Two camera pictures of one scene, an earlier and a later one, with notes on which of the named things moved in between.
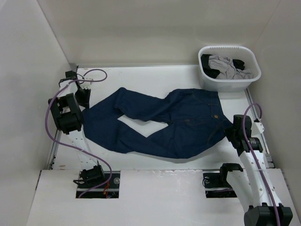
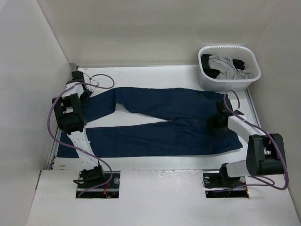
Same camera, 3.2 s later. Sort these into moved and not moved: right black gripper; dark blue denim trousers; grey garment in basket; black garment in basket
Moved: dark blue denim trousers; right black gripper
Not moved: grey garment in basket; black garment in basket
